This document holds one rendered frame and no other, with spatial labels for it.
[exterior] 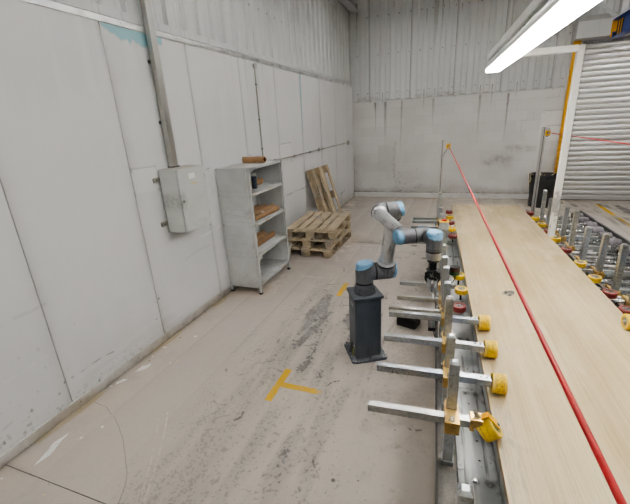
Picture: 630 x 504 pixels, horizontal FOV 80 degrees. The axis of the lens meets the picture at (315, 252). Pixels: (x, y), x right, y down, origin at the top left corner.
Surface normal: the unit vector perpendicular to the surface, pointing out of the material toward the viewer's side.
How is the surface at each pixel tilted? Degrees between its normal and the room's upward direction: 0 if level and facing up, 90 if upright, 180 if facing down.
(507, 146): 90
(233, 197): 90
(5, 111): 90
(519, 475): 0
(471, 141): 90
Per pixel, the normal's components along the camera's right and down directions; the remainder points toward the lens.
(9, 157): 0.94, 0.07
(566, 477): -0.05, -0.94
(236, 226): -0.34, 0.33
